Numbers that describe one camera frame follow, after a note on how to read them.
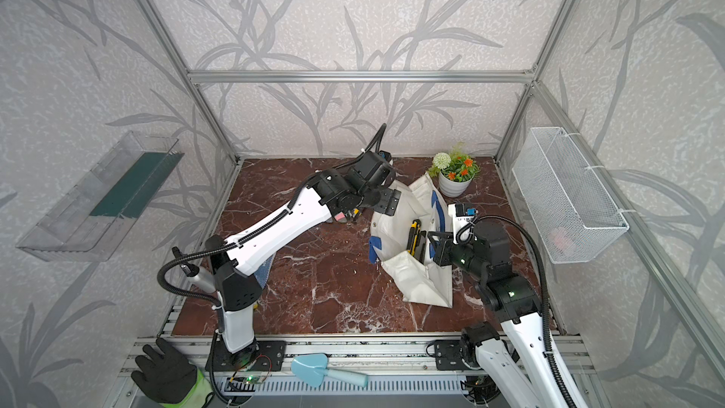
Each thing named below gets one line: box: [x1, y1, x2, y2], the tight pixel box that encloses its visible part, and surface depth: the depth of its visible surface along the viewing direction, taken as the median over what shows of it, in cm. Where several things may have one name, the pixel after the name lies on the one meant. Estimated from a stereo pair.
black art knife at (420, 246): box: [414, 230, 427, 265], surface depth 96 cm
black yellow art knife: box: [406, 219, 422, 256], surface depth 96 cm
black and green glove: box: [130, 337, 213, 408], surface depth 71 cm
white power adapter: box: [448, 203, 479, 245], surface depth 62 cm
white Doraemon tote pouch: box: [368, 172, 454, 309], surface depth 81 cm
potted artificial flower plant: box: [427, 141, 481, 198], surface depth 101 cm
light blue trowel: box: [290, 353, 370, 388], surface depth 72 cm
